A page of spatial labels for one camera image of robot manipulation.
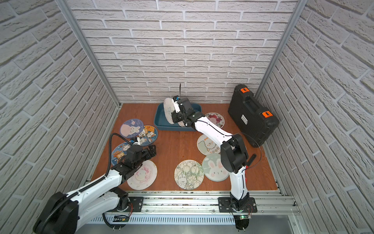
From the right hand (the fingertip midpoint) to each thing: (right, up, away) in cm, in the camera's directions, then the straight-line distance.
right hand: (176, 112), depth 89 cm
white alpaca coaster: (+20, -22, +8) cm, 31 cm away
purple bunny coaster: (-35, -11, +15) cm, 39 cm away
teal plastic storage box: (-13, -8, +19) cm, 24 cm away
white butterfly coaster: (-4, +3, 0) cm, 5 cm away
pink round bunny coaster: (-18, -39, -5) cm, 43 cm away
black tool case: (+47, -7, -9) cm, 48 cm away
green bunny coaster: (+23, -34, -1) cm, 41 cm away
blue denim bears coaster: (-21, -16, +12) cm, 29 cm away
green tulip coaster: (+8, -37, -5) cm, 38 cm away
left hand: (-14, -21, -2) cm, 25 cm away
